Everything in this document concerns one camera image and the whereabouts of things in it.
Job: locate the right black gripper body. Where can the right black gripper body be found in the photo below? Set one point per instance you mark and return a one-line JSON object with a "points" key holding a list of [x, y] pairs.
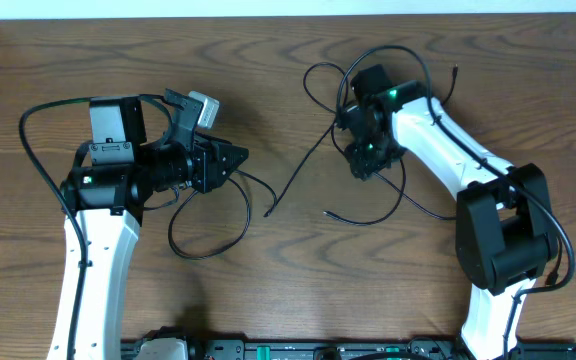
{"points": [[372, 154]]}

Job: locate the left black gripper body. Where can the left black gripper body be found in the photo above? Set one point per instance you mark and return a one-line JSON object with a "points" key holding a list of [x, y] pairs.
{"points": [[205, 168]]}

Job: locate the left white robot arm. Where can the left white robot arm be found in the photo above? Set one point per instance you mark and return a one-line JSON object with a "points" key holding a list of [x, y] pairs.
{"points": [[140, 145]]}

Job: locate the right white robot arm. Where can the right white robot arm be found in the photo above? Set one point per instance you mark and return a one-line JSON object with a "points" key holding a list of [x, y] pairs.
{"points": [[503, 242]]}

